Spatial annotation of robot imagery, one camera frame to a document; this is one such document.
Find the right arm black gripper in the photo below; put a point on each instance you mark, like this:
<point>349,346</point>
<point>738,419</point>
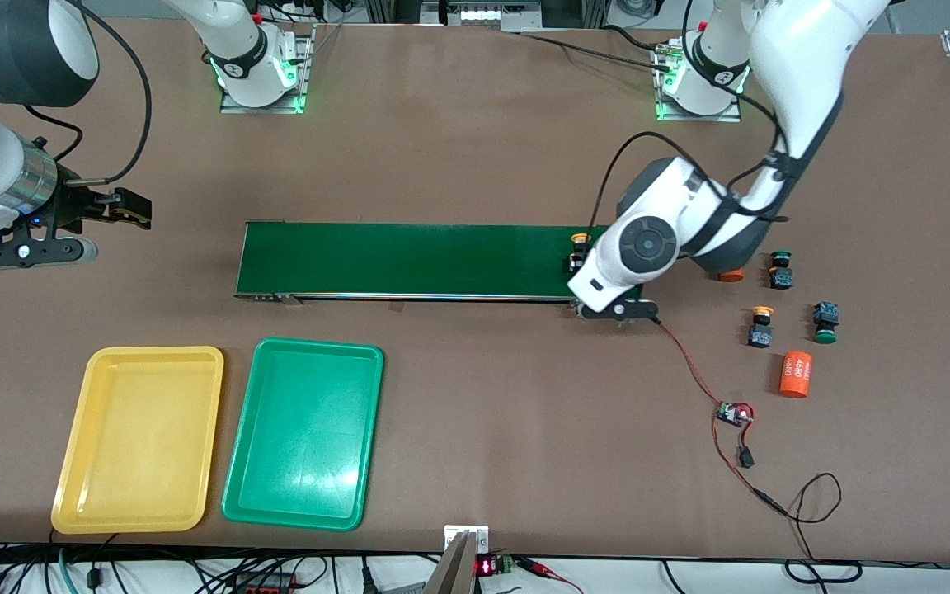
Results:
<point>72,205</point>

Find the orange 4680 cylinder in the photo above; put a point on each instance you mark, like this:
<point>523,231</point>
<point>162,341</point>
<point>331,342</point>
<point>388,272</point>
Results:
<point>795,375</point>
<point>731,275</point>

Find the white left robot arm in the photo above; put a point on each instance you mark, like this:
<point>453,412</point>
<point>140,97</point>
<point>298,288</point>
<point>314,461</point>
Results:
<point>797,74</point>

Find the aluminium camera mount post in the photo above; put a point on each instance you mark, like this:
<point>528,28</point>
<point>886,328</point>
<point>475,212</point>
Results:
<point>465,569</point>

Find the yellow push button green indicator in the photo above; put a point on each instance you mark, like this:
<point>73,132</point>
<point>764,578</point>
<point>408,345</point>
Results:
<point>580,239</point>

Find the yellow push button red indicator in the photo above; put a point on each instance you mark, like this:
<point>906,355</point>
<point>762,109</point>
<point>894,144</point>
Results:
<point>759,334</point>

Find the green mushroom push button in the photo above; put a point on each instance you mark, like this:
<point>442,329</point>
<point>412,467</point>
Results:
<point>825,315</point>
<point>781,276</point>

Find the green conveyor belt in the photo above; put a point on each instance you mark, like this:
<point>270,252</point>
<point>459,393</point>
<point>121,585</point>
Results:
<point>409,260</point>

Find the green plastic tray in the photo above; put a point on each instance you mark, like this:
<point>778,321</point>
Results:
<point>302,437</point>

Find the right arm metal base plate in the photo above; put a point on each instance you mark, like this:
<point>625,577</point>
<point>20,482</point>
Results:
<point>307,74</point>

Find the red digit display module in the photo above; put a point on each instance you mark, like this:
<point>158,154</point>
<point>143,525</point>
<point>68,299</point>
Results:
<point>485,567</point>

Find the yellow plastic tray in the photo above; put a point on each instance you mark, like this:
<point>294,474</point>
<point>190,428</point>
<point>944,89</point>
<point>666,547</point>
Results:
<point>137,445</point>

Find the black power strip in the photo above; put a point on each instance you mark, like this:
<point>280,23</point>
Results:
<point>265,584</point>

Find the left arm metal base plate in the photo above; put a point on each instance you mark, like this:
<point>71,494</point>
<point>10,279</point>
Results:
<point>698,117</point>

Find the red black clip leads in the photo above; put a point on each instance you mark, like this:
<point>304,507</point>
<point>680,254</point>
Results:
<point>541,568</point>

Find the small controller circuit board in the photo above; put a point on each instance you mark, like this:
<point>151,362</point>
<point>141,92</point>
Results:
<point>731,414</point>

